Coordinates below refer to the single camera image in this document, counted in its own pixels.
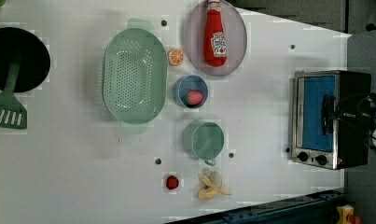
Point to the orange slice toy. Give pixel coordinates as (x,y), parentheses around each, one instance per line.
(175,57)

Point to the strawberry toy in cup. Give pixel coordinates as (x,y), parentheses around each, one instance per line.
(194,98)

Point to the black frying pan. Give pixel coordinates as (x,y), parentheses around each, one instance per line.
(35,58)

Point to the silver black toaster oven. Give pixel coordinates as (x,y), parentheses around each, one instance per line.
(316,139)

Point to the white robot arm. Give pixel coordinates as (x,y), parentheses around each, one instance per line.
(358,112)

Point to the green mug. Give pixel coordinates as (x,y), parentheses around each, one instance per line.
(205,140)

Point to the green oval colander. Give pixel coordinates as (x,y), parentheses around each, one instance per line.
(135,76)

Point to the blue cup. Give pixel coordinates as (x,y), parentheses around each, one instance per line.
(189,83)

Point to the red plush ketchup bottle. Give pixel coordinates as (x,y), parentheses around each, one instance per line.
(214,42)

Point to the green slotted spatula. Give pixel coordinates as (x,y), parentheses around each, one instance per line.
(13,115)

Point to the red strawberry toy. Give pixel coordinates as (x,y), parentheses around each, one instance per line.
(172,182)

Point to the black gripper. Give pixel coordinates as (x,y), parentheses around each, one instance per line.
(347,115)

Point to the grey round plate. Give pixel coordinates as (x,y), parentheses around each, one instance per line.
(235,33)

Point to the blue metal frame rail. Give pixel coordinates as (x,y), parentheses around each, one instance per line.
(316,208)

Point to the peeled banana toy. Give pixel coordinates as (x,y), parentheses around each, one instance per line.
(212,185)

